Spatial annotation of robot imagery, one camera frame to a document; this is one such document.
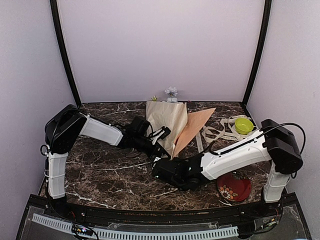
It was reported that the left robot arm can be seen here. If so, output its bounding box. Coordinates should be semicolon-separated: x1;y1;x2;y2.
40;104;171;218

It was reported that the white slotted cable duct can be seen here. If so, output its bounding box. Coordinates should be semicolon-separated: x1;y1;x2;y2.
31;213;239;240

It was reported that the left black frame post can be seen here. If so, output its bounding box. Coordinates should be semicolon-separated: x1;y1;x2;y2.
49;0;82;108

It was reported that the blue fake flower stem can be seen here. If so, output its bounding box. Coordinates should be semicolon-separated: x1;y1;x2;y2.
164;86;178;103

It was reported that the white printed ribbon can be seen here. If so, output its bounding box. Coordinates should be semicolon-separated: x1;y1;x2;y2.
195;115;258;153

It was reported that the yellow-green cup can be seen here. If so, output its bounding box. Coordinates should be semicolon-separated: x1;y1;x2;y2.
234;117;256;135

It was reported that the beige wrapping paper sheet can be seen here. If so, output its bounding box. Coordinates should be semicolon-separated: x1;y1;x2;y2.
146;101;216;159

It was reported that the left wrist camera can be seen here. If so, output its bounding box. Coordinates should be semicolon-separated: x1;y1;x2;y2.
150;126;171;145

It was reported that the black frame post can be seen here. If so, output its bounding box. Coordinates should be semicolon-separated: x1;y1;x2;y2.
49;0;82;108
241;0;273;109

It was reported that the black front table rail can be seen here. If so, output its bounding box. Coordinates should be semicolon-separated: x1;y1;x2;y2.
29;194;298;227

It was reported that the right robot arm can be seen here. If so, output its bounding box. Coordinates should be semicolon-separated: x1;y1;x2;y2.
151;119;304;217

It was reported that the right black frame post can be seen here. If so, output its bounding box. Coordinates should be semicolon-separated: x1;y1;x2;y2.
241;0;273;109

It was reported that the red floral plate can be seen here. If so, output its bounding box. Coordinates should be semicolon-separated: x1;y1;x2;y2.
216;171;252;202

